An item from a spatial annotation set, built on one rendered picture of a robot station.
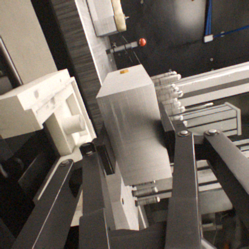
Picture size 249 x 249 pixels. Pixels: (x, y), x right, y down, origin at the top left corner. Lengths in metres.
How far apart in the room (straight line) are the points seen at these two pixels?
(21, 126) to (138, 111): 0.10
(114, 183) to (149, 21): 0.65
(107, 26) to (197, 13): 0.44
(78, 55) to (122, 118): 0.22
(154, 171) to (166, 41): 0.65
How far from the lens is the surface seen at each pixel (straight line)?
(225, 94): 0.41
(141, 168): 0.19
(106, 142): 0.16
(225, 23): 0.86
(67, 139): 0.27
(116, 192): 0.23
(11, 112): 0.18
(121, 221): 0.24
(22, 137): 0.67
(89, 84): 0.37
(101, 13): 0.55
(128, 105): 0.16
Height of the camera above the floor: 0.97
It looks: 6 degrees down
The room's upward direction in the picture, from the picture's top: 77 degrees clockwise
